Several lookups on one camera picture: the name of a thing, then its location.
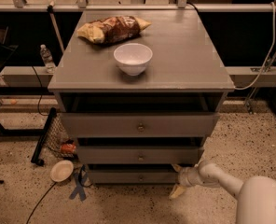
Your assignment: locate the orange can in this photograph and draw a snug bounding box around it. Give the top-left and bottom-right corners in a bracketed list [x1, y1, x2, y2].
[60, 143, 76, 154]

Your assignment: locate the black mesh net frame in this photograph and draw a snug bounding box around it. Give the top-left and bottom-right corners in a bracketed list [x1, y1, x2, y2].
[31, 107, 75, 166]

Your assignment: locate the black floor cable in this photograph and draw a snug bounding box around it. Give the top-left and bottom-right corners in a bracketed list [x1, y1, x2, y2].
[25, 181, 58, 224]

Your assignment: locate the clear plastic water bottle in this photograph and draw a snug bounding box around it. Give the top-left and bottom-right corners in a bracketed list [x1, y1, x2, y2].
[40, 44, 56, 74]

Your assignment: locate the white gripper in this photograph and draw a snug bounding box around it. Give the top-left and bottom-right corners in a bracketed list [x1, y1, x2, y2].
[169, 164, 196, 200]

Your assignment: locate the grey low bench beam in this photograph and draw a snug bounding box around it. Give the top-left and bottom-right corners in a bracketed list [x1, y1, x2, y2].
[0, 66, 52, 88]

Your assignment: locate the white bowl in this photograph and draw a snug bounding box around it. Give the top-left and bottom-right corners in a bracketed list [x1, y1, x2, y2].
[114, 43, 153, 76]

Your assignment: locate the grey top drawer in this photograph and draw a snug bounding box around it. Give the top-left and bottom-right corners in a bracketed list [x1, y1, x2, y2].
[61, 113, 219, 138]

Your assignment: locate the grey bottom drawer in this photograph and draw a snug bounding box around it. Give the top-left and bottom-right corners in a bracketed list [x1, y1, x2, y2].
[88, 169, 177, 184]

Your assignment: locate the blue tape cross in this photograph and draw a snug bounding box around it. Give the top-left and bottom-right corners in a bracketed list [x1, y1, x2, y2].
[69, 165, 88, 202]

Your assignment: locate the brown yellow chip bag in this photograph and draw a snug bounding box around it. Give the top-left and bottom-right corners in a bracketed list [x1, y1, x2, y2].
[76, 16, 151, 44]

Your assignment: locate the white cable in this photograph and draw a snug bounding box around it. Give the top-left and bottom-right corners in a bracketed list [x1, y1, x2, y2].
[233, 2, 276, 91]

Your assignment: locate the grey drawer cabinet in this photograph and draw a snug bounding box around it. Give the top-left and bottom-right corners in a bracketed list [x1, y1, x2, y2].
[48, 10, 234, 183]

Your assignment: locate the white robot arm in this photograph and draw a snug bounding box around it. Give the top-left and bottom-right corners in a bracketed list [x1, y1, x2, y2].
[170, 161, 276, 224]

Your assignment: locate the grey middle drawer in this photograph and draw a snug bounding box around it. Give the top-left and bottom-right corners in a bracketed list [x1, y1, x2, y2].
[76, 146, 204, 164]

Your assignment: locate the grey drawer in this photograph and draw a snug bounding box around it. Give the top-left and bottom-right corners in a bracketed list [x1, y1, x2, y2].
[88, 169, 177, 184]
[61, 113, 219, 138]
[76, 146, 204, 164]

